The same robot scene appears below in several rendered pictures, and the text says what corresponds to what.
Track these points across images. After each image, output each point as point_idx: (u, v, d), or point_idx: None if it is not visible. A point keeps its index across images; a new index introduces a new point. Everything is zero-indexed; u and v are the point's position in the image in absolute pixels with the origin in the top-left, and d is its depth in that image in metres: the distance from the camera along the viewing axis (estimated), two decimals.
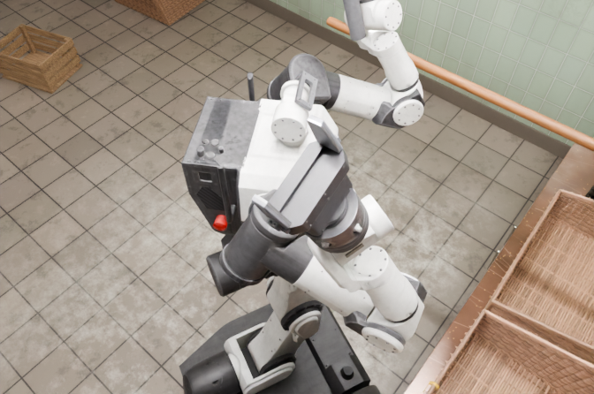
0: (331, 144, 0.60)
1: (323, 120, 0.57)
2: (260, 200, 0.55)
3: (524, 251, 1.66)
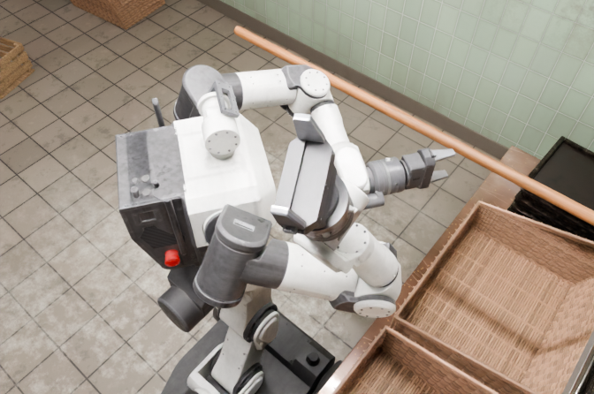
0: (316, 136, 0.61)
1: (310, 114, 0.57)
2: (279, 208, 0.54)
3: (435, 265, 1.62)
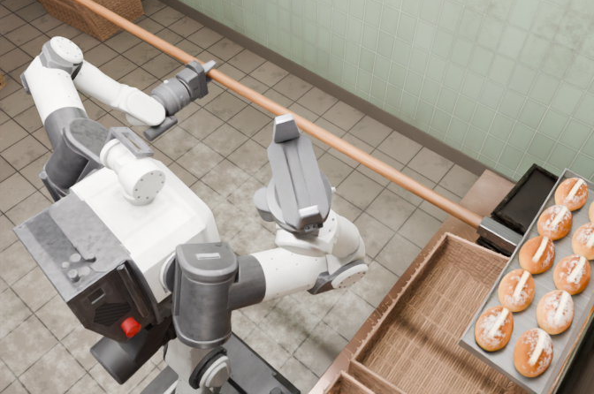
0: (294, 132, 0.61)
1: (290, 113, 0.57)
2: (309, 209, 0.54)
3: (397, 303, 1.55)
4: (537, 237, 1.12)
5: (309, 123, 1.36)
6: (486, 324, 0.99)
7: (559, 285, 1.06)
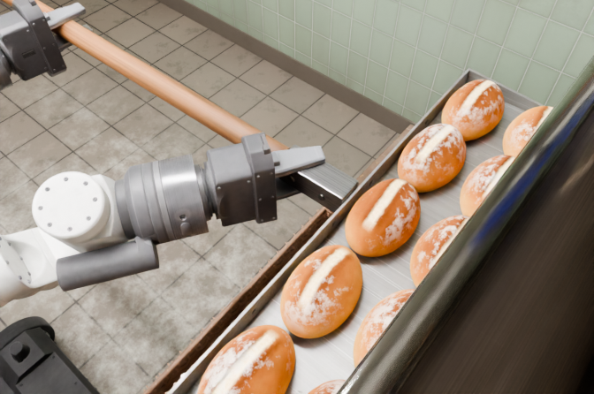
0: (284, 157, 0.58)
1: (319, 146, 0.58)
2: None
3: (226, 313, 0.98)
4: (384, 180, 0.54)
5: (36, 3, 0.78)
6: (214, 372, 0.41)
7: (417, 280, 0.49)
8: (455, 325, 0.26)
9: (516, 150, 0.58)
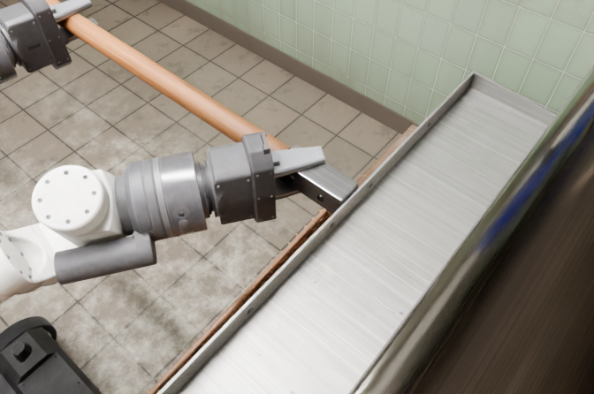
0: (284, 157, 0.58)
1: (319, 146, 0.58)
2: None
3: (230, 313, 0.97)
4: None
5: None
6: None
7: None
8: (468, 325, 0.25)
9: None
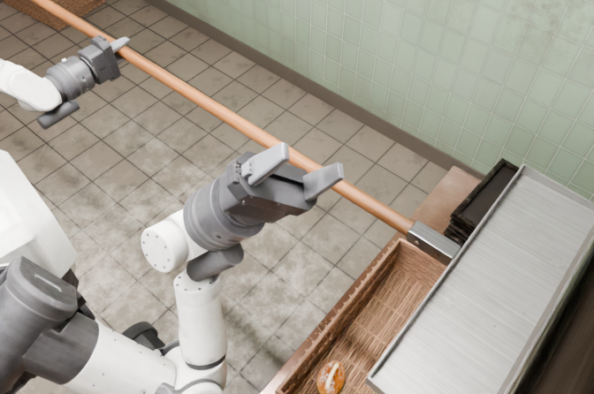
0: (263, 159, 0.57)
1: (281, 143, 0.54)
2: (340, 169, 0.59)
3: (336, 321, 1.32)
4: None
5: (222, 108, 1.15)
6: None
7: None
8: (562, 337, 0.60)
9: None
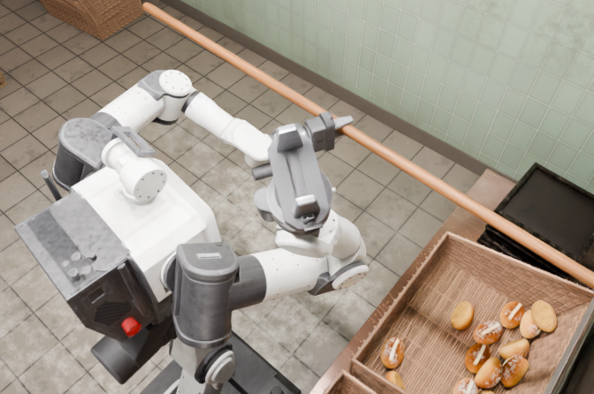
0: (297, 142, 0.61)
1: (293, 123, 0.57)
2: (306, 198, 0.54)
3: (398, 302, 1.54)
4: (511, 359, 1.54)
5: (466, 197, 1.20)
6: None
7: (479, 384, 1.50)
8: None
9: (528, 333, 1.58)
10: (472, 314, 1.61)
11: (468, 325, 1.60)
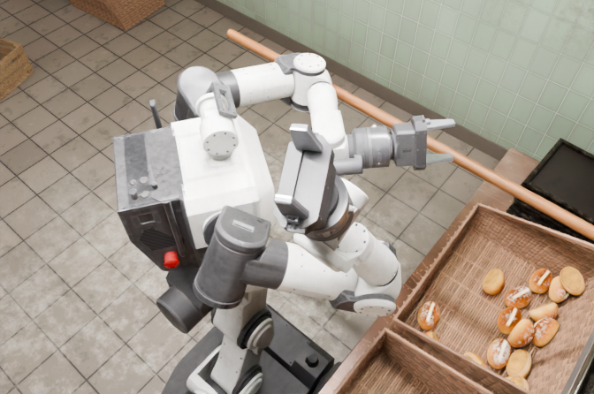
0: (314, 146, 0.60)
1: (307, 125, 0.57)
2: (283, 197, 0.55)
3: (434, 268, 1.63)
4: (541, 320, 1.62)
5: None
6: None
7: (512, 344, 1.58)
8: None
9: (557, 297, 1.66)
10: (503, 279, 1.69)
11: (499, 290, 1.69)
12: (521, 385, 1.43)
